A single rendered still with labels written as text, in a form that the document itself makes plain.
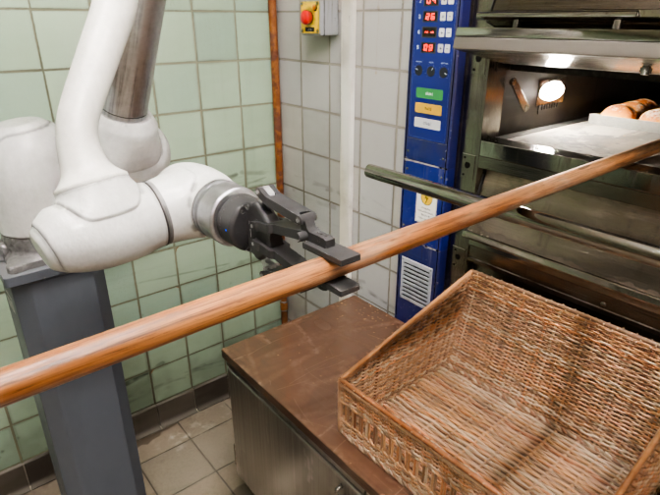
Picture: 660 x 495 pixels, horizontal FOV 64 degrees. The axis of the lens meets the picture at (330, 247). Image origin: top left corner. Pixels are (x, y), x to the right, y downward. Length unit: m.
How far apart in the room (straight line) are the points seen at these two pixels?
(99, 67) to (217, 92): 1.10
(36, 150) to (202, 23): 0.88
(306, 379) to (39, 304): 0.66
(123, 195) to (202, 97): 1.14
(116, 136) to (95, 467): 0.80
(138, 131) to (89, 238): 0.50
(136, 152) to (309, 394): 0.72
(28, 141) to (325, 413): 0.87
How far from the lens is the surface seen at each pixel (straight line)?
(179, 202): 0.80
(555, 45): 1.11
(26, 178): 1.17
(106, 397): 1.39
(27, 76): 1.72
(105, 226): 0.77
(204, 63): 1.88
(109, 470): 1.52
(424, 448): 1.08
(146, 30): 1.15
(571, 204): 1.32
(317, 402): 1.37
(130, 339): 0.50
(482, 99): 1.38
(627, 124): 1.69
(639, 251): 0.84
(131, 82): 1.18
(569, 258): 1.31
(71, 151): 0.80
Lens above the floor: 1.46
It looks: 23 degrees down
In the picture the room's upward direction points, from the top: straight up
